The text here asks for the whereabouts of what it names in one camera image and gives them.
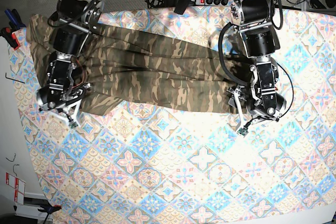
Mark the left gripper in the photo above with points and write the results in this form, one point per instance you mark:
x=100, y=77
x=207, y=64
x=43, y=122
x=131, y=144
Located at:
x=234, y=101

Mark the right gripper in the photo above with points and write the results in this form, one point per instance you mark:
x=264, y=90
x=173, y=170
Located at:
x=68, y=113

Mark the camouflage T-shirt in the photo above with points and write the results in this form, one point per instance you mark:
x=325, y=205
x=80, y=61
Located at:
x=135, y=66

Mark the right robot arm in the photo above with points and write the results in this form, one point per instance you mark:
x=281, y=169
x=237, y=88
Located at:
x=73, y=22

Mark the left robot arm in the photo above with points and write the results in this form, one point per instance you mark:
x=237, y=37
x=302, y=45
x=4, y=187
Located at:
x=257, y=99

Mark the red white label card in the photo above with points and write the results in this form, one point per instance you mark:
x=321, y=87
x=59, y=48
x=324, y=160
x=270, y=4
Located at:
x=15, y=189

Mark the patterned tile tablecloth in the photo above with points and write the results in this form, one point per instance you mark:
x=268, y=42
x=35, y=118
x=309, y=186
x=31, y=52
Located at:
x=145, y=164

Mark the red black clamp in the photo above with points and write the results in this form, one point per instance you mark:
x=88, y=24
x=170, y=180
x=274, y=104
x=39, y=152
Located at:
x=15, y=23

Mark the black blue clamp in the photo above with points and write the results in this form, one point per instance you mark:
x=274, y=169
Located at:
x=48, y=209

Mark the white power strip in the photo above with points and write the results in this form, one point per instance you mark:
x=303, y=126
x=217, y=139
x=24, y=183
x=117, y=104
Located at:
x=212, y=2

